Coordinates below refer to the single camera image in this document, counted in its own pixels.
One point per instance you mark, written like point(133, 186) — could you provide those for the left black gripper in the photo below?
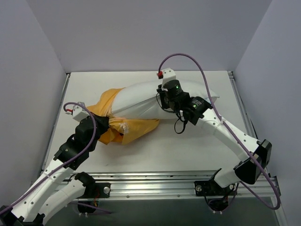
point(103, 120)

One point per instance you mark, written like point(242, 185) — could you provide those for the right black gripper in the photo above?
point(160, 92)

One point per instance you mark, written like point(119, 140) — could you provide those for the white pillow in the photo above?
point(139, 101)

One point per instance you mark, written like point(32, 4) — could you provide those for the orange Mickey Mouse pillowcase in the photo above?
point(121, 130)

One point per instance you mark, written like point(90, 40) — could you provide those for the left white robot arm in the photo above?
point(69, 156)

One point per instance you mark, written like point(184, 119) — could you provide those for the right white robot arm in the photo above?
point(253, 154)

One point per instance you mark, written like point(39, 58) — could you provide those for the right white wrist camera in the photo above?
point(166, 75)

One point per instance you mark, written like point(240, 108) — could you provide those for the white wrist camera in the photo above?
point(166, 75)
point(78, 112)

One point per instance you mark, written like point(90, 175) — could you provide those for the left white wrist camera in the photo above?
point(78, 112)

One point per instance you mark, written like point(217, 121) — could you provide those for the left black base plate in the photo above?
point(103, 189)

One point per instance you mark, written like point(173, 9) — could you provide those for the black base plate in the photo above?
point(103, 189)
point(205, 188)

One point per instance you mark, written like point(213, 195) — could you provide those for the aluminium front rail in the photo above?
point(133, 186)

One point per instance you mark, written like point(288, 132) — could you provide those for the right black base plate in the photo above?
point(205, 188)

